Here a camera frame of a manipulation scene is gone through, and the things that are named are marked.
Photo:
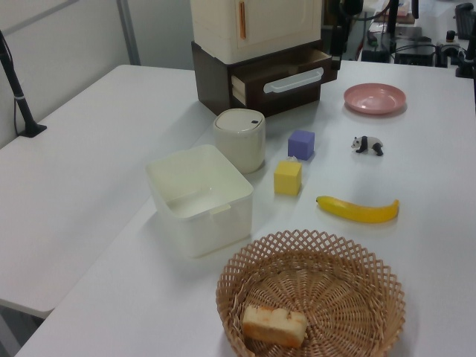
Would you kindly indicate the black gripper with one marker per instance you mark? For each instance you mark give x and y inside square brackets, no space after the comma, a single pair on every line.
[337,41]

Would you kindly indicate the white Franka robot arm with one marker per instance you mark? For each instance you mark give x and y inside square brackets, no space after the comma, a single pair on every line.
[347,9]

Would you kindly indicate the dark brown drawer cabinet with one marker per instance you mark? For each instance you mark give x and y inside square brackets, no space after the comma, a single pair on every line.
[212,78]

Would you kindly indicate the white open plastic bin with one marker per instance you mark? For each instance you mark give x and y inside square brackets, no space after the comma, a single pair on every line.
[201,193]

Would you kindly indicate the pink plastic plate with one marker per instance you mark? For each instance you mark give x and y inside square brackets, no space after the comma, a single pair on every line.
[373,97]

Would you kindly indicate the black monitor stand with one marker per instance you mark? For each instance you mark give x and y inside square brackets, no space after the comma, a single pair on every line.
[393,16]

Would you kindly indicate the black electronics box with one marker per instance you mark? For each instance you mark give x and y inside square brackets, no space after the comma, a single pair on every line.
[414,56]

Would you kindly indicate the toy panda figure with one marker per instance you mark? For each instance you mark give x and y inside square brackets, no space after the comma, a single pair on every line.
[368,145]

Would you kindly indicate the purple foam cube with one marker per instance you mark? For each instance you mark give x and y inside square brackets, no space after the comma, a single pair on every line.
[301,145]

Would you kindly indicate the small pale crumpled object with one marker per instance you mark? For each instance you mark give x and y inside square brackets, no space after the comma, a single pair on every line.
[291,159]

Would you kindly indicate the small cream lidded trash can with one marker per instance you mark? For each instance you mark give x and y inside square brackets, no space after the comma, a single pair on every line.
[240,143]

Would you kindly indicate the yellow foam cube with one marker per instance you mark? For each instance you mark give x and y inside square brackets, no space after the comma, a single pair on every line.
[287,180]

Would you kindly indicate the black table clamp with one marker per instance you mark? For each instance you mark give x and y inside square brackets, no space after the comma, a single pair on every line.
[465,65]

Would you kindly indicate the yellow toy banana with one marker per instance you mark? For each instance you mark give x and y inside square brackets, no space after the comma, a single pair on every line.
[357,212]

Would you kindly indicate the woven wicker basket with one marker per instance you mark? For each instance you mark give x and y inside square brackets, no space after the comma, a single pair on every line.
[334,297]

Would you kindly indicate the toy bread slice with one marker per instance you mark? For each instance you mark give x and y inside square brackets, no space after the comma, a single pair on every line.
[273,325]

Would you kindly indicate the black camera stand pole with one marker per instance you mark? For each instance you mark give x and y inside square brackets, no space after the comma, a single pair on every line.
[18,100]

